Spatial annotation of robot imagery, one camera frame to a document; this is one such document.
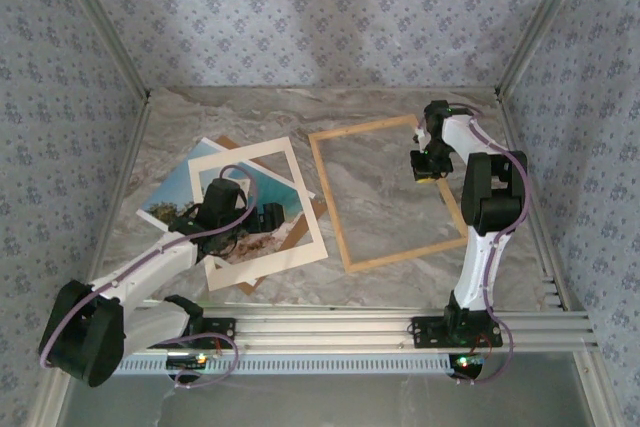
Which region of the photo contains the seaside tree photo print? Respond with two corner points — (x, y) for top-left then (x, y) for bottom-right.
(135, 139), (312, 262)

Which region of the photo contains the white mat board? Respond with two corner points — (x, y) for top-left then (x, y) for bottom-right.
(187, 135), (330, 269)
(204, 160), (318, 294)

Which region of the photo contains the brown backing board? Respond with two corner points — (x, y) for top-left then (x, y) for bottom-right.
(214, 134), (329, 295)

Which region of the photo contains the light wooden picture frame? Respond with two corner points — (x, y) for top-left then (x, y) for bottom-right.
(307, 114), (472, 274)

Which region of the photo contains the aluminium mounting beam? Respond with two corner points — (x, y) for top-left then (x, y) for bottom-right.
(144, 299), (599, 354)

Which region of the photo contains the control board with LED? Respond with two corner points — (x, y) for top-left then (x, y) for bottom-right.
(448, 352), (487, 380)
(167, 352), (209, 369)

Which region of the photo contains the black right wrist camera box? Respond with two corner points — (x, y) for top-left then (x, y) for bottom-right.
(409, 149), (432, 182)

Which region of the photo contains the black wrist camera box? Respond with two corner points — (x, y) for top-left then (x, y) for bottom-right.
(257, 202), (285, 237)
(409, 149), (432, 182)

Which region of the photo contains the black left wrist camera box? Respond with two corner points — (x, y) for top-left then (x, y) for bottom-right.
(257, 202), (285, 237)

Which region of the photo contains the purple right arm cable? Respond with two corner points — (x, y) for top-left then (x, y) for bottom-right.
(447, 102), (531, 387)

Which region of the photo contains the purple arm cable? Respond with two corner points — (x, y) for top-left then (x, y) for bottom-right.
(447, 102), (531, 387)
(38, 164), (260, 391)

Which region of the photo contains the aluminium side rail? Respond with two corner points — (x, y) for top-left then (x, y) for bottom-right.
(499, 96), (575, 312)
(92, 96), (154, 273)

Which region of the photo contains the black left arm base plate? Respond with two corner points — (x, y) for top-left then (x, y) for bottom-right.
(189, 315), (237, 349)

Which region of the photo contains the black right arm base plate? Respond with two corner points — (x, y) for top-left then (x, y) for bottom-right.
(410, 315), (504, 349)

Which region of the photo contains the aluminium corner post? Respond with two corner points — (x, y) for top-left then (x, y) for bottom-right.
(493, 0), (599, 101)
(49, 0), (154, 103)

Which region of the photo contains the grey slotted cable duct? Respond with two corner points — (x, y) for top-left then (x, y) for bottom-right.
(119, 351), (456, 376)

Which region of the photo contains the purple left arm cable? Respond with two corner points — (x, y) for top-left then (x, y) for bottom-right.
(38, 164), (260, 391)

